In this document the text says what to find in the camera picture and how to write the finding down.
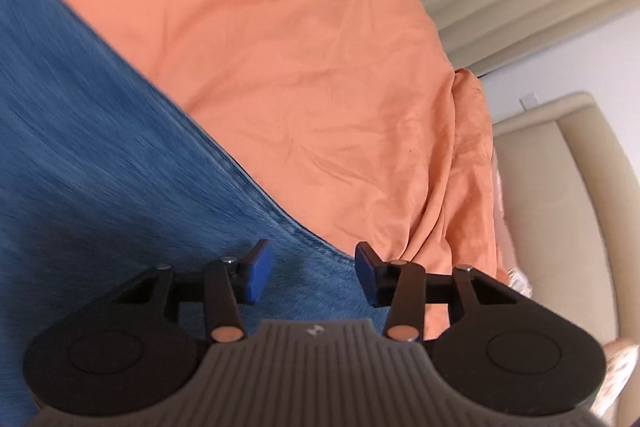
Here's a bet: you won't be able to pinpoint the white wall socket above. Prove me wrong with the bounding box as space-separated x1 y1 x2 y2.
520 93 539 112

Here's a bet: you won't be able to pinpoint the blue denim jeans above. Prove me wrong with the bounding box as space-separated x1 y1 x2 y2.
1 0 385 426

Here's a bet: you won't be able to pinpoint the beige padded headboard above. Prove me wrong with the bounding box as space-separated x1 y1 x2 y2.
494 92 639 343

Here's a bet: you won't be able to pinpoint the orange bed sheet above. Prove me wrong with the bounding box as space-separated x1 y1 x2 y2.
0 0 511 341

